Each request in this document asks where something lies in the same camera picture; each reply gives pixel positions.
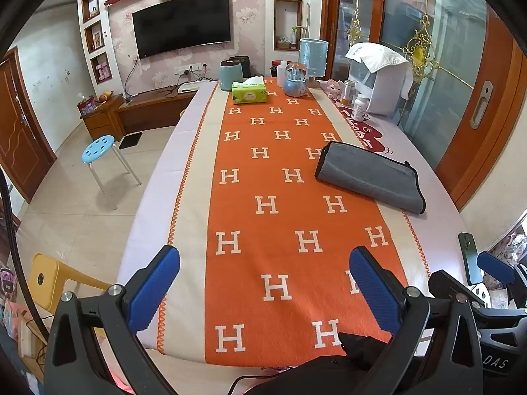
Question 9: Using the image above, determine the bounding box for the white black spotted object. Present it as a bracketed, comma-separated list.
[471, 283, 493, 309]

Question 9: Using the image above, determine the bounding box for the wooden low tv bench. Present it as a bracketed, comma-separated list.
[117, 88, 198, 134]

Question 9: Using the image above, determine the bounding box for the dark green phone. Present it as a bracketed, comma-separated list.
[458, 232, 480, 285]

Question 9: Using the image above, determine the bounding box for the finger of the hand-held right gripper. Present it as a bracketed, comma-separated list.
[477, 250, 527, 311]
[428, 270, 492, 317]

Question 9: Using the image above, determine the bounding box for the green tissue pack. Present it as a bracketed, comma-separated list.
[231, 76, 267, 105]

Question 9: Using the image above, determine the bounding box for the yellow plastic stool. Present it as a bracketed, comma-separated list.
[30, 253, 112, 313]

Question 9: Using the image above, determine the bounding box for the golden door ornament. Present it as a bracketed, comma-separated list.
[401, 14, 443, 83]

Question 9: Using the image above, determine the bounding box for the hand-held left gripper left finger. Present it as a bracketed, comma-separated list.
[43, 245, 182, 395]

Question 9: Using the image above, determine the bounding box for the red printed mat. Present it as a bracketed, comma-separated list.
[335, 103, 396, 155]

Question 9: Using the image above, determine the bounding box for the light blue table lamp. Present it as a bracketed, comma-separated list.
[299, 38, 329, 89]

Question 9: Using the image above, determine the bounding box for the silver door handle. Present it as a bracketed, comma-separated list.
[470, 81, 493, 129]

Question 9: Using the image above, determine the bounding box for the white cloth cover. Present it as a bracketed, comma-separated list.
[345, 42, 409, 75]

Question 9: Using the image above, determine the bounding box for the white pill bottle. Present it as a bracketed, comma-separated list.
[351, 94, 370, 122]

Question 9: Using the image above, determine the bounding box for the teal cylindrical canister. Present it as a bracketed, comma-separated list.
[219, 60, 243, 91]

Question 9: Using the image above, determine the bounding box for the white water dispenser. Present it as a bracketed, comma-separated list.
[345, 42, 412, 117]

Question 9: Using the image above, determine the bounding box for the black television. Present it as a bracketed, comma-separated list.
[132, 0, 232, 59]

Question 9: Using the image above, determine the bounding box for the black appliance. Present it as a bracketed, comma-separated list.
[229, 55, 253, 79]

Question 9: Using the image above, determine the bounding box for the grey towel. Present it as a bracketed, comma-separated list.
[315, 141, 427, 215]

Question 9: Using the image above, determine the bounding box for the blue plastic stool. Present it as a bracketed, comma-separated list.
[81, 134, 141, 194]

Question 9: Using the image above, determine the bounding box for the red tissue box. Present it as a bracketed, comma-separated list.
[77, 94, 97, 116]

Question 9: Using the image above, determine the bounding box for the orange printed blanket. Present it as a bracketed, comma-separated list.
[158, 77, 431, 367]

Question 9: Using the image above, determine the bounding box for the wooden drawer cabinet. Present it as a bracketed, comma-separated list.
[80, 94, 126, 141]

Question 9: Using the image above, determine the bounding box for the black cable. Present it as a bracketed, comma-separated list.
[0, 169, 54, 338]

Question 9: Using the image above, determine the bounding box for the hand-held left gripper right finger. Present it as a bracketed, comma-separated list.
[349, 246, 488, 395]

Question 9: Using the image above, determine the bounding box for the cardboard box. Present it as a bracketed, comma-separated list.
[14, 317, 52, 381]

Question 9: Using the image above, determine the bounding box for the wooden framed glass sliding door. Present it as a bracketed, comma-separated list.
[321, 0, 527, 210]

